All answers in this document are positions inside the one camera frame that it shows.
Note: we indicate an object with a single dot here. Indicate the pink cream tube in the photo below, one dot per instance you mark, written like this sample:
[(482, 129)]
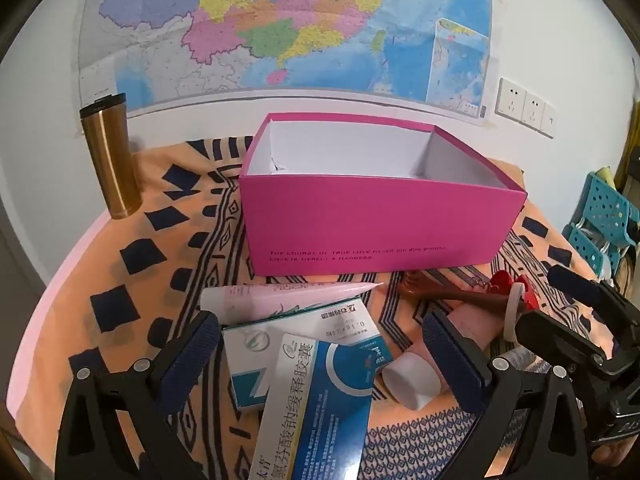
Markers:
[(260, 297)]

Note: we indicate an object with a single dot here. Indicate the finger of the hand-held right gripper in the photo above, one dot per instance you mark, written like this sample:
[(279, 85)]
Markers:
[(570, 280), (550, 337)]

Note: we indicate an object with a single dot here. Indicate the blue medicine box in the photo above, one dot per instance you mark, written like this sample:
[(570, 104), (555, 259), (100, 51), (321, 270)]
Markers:
[(320, 410)]

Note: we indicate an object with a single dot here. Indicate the orange patterned tablecloth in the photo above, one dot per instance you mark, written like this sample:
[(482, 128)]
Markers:
[(150, 285)]

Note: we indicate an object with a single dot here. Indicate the pink cardboard box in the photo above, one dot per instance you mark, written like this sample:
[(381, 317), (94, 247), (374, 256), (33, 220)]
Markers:
[(350, 220)]

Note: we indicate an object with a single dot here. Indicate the wall map poster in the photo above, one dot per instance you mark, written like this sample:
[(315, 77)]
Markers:
[(300, 35)]

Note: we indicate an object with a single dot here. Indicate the teal white medicine box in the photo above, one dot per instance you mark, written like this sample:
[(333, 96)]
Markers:
[(300, 322)]

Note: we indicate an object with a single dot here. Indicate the blue plastic rack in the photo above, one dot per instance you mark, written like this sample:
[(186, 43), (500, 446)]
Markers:
[(610, 210)]

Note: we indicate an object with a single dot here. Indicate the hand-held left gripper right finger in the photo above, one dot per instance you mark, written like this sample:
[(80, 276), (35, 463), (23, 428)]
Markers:
[(450, 355)]

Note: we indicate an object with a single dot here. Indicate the red plastic clip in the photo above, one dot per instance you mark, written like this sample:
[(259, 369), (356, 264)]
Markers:
[(500, 280)]

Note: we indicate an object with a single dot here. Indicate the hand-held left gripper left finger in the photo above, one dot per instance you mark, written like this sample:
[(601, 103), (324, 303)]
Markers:
[(192, 355)]

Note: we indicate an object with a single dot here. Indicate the pink bottle with white cap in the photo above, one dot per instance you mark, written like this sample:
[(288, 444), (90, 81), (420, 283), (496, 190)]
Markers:
[(415, 377)]

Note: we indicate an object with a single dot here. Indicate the pale yellow roll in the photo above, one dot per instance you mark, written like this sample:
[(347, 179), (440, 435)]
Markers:
[(606, 175)]

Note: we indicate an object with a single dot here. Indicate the gold tumbler with black lid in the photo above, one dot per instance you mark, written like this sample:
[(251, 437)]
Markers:
[(112, 160)]

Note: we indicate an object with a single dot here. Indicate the brown wooden comb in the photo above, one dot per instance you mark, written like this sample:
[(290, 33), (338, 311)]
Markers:
[(435, 292)]

